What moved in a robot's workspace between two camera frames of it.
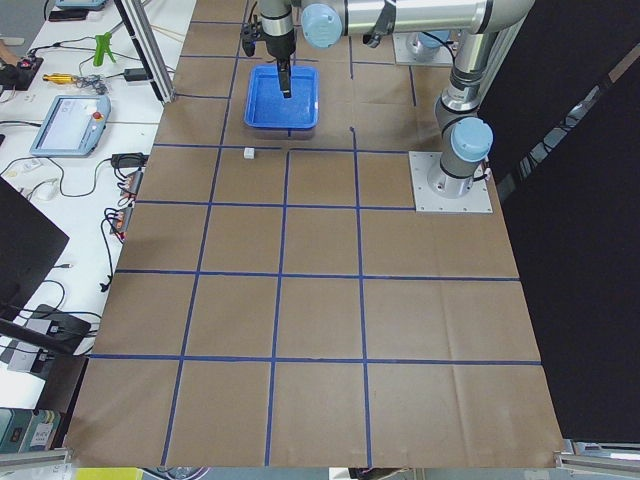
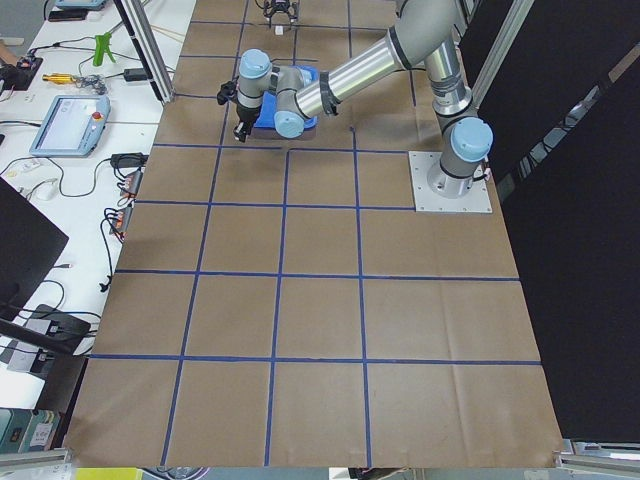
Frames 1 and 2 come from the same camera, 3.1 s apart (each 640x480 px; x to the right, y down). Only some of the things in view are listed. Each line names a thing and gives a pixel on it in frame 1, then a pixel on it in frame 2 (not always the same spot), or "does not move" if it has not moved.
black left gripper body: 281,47 -> 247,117
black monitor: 30,246 does not move
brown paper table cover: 276,303 does not move
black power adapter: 135,75 does not move
